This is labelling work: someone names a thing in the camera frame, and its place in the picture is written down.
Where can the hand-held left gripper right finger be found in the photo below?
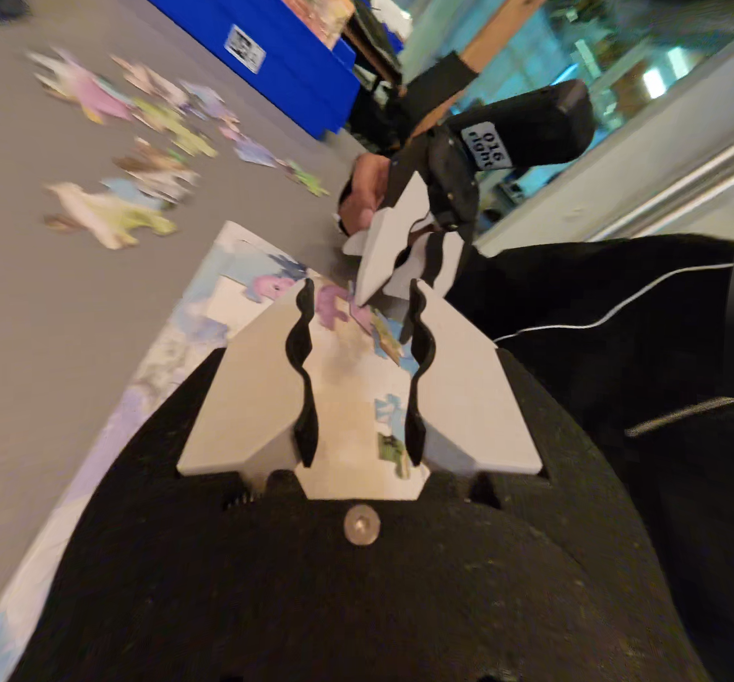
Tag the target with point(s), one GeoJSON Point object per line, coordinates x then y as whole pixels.
{"type": "Point", "coordinates": [476, 406]}

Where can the blue box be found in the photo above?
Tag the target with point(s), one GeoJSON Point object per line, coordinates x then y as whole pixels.
{"type": "Point", "coordinates": [229, 33]}

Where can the yellow green pink puzzle piece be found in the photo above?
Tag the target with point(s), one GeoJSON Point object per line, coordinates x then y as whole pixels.
{"type": "Point", "coordinates": [384, 338]}

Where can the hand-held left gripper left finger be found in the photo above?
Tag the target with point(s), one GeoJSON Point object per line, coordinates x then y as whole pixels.
{"type": "Point", "coordinates": [246, 406]}

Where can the dinosaur puzzle board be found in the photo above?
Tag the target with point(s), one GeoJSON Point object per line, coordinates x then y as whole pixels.
{"type": "Point", "coordinates": [344, 435]}

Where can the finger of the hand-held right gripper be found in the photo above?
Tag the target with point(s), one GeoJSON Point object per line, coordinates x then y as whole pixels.
{"type": "Point", "coordinates": [390, 234]}
{"type": "Point", "coordinates": [456, 251]}

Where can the person's right hand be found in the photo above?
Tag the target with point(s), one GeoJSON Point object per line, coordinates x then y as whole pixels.
{"type": "Point", "coordinates": [364, 188]}

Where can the scattered loose puzzle pieces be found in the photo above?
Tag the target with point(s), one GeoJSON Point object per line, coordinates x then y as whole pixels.
{"type": "Point", "coordinates": [109, 211]}

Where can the blue horned head puzzle piece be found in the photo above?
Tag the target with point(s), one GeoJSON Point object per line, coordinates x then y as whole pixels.
{"type": "Point", "coordinates": [393, 447]}

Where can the pink lavender puzzle piece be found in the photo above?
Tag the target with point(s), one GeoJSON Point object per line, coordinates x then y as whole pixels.
{"type": "Point", "coordinates": [272, 286]}

